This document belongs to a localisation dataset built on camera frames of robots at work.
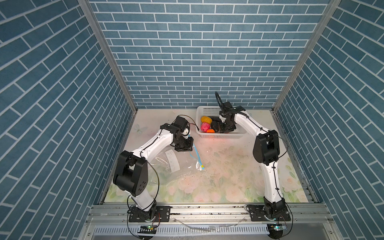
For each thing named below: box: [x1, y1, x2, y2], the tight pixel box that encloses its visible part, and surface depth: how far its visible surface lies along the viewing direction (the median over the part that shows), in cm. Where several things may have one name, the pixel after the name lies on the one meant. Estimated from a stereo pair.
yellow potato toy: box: [200, 115, 213, 124], surface depth 110 cm
